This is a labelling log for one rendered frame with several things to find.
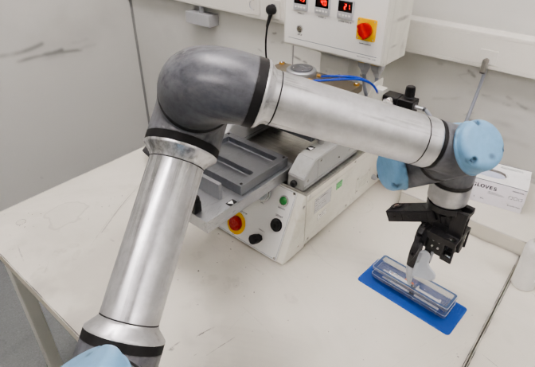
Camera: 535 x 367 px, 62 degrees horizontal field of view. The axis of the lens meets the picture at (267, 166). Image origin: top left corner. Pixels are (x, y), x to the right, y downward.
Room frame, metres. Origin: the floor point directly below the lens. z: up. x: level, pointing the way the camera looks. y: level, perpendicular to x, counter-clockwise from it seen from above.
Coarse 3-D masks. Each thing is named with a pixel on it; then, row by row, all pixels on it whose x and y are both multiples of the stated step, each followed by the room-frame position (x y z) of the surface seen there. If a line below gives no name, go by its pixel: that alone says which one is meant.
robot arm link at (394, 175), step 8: (384, 160) 0.65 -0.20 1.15; (392, 160) 0.63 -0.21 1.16; (384, 168) 0.65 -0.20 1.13; (392, 168) 0.63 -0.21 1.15; (400, 168) 0.62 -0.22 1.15; (408, 168) 0.62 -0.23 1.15; (416, 168) 0.60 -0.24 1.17; (384, 176) 0.64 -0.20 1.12; (392, 176) 0.62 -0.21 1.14; (400, 176) 0.61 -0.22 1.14; (408, 176) 0.62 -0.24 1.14; (416, 176) 0.60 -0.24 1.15; (424, 176) 0.59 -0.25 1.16; (384, 184) 0.64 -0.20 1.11; (392, 184) 0.62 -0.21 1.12; (400, 184) 0.61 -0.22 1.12; (408, 184) 0.62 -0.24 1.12; (416, 184) 0.62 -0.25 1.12; (424, 184) 0.61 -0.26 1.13
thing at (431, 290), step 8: (384, 256) 0.79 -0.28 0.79; (376, 264) 0.76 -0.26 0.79; (384, 264) 0.76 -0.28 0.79; (392, 264) 0.76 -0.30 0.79; (400, 264) 0.76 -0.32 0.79; (384, 272) 0.73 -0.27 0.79; (392, 272) 0.73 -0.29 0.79; (400, 272) 0.74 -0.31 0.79; (400, 280) 0.71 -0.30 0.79; (416, 280) 0.71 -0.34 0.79; (424, 280) 0.71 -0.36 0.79; (416, 288) 0.69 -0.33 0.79; (424, 288) 0.69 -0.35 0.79; (432, 288) 0.69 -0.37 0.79; (440, 288) 0.69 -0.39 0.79; (432, 296) 0.66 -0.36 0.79; (440, 296) 0.67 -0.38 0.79; (448, 296) 0.67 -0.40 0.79; (456, 296) 0.67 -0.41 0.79; (440, 304) 0.64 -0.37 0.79; (448, 304) 0.64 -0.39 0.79
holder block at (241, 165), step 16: (224, 144) 1.00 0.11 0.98; (240, 144) 0.99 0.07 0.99; (256, 144) 0.98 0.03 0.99; (224, 160) 0.91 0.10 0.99; (240, 160) 0.90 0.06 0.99; (256, 160) 0.92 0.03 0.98; (272, 160) 0.92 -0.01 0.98; (224, 176) 0.83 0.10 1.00; (240, 176) 0.85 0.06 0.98; (256, 176) 0.83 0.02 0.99; (240, 192) 0.79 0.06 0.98
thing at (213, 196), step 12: (288, 168) 0.90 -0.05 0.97; (204, 180) 0.80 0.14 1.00; (276, 180) 0.87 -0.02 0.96; (204, 192) 0.80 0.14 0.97; (216, 192) 0.78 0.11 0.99; (228, 192) 0.80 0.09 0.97; (252, 192) 0.80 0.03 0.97; (264, 192) 0.83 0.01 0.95; (204, 204) 0.76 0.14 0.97; (216, 204) 0.76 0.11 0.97; (240, 204) 0.77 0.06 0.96; (192, 216) 0.73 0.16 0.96; (204, 216) 0.72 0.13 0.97; (216, 216) 0.72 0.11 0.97; (228, 216) 0.75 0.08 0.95; (204, 228) 0.70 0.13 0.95
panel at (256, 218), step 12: (276, 192) 0.90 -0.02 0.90; (288, 192) 0.88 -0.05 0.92; (252, 204) 0.92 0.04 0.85; (264, 204) 0.90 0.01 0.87; (276, 204) 0.88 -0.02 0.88; (288, 204) 0.86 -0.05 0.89; (240, 216) 0.92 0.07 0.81; (252, 216) 0.90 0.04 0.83; (264, 216) 0.88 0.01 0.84; (276, 216) 0.87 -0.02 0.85; (288, 216) 0.85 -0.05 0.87; (228, 228) 0.92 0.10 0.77; (240, 228) 0.90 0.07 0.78; (252, 228) 0.88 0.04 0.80; (264, 228) 0.87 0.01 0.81; (264, 240) 0.85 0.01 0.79; (276, 240) 0.83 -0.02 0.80; (264, 252) 0.83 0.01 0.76; (276, 252) 0.82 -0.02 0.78
